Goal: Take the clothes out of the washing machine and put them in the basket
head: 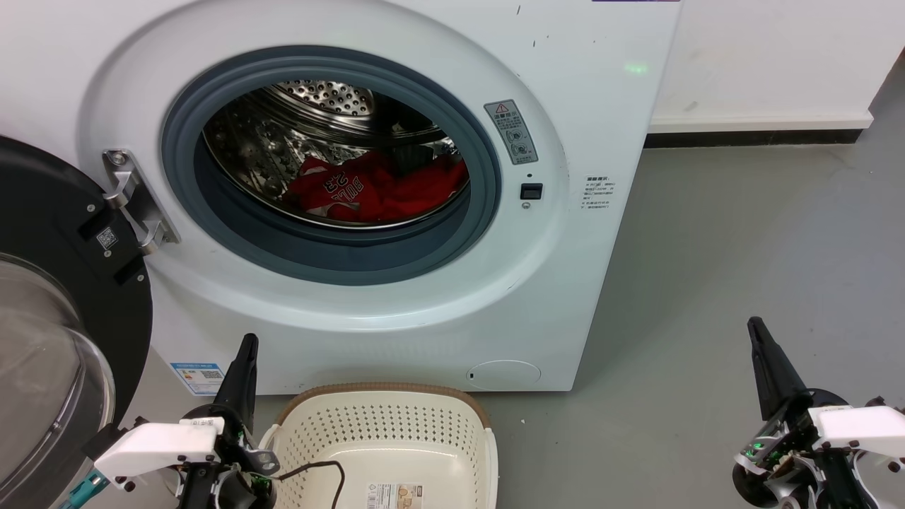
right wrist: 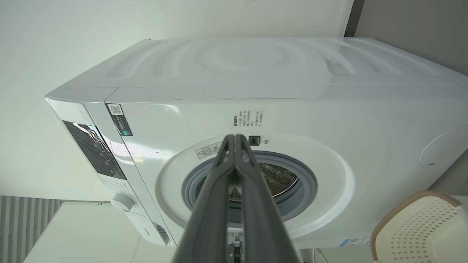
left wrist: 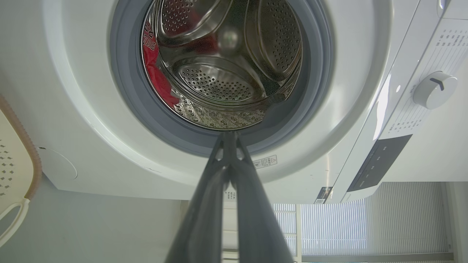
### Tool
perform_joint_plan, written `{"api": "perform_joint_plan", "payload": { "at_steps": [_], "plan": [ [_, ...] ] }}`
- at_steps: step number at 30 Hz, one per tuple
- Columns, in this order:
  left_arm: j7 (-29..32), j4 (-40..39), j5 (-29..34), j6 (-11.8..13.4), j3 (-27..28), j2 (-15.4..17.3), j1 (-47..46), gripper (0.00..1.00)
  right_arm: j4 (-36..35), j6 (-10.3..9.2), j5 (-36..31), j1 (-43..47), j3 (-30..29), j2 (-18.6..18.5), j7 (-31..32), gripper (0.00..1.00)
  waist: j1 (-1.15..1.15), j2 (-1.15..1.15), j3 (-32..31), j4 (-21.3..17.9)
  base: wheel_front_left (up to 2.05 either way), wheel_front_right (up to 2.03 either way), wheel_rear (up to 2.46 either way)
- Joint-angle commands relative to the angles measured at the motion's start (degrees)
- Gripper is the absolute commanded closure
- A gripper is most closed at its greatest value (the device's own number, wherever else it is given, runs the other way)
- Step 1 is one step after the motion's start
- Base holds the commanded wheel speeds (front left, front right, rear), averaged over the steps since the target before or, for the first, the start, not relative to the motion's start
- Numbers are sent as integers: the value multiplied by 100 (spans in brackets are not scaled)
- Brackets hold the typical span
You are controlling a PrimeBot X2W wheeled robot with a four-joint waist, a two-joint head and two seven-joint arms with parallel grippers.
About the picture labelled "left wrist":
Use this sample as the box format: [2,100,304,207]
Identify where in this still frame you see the white front-load washing machine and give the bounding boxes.
[0,0,468,205]

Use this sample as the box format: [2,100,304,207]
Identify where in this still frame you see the dark grey control panel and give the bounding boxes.
[347,134,413,193]

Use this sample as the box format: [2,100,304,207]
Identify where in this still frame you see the cream perforated laundry basket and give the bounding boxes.
[0,94,42,249]

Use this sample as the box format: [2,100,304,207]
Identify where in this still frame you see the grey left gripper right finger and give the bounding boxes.
[229,131,295,263]

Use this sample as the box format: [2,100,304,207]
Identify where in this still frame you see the white program dial knob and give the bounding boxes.
[413,71,458,110]

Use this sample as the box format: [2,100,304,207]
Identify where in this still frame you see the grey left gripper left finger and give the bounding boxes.
[165,132,234,263]

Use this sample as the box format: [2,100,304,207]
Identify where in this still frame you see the small black QR sticker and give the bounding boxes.
[314,187,333,204]

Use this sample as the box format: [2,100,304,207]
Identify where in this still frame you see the red and white jersey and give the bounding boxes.
[142,20,180,108]

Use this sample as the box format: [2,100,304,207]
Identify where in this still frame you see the stainless steel washing machine drum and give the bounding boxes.
[141,0,304,131]

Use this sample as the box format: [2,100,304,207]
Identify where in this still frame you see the grey rubber door gasket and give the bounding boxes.
[109,0,335,157]

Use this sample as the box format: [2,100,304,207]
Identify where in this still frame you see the grey warning sticker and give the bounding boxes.
[252,155,278,169]

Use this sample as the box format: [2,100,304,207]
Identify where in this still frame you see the white window blinds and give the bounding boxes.
[272,182,454,256]

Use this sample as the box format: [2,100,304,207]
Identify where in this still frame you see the round filter cover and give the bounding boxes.
[38,147,78,180]

